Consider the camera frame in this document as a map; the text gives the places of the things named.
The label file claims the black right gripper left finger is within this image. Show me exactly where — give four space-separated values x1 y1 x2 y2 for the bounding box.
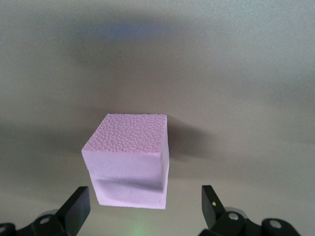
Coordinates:
0 186 91 236

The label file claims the pink foam cube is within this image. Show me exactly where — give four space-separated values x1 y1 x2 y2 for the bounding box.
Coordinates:
80 113 170 210

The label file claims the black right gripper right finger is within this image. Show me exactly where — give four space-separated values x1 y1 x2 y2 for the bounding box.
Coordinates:
200 184 302 236

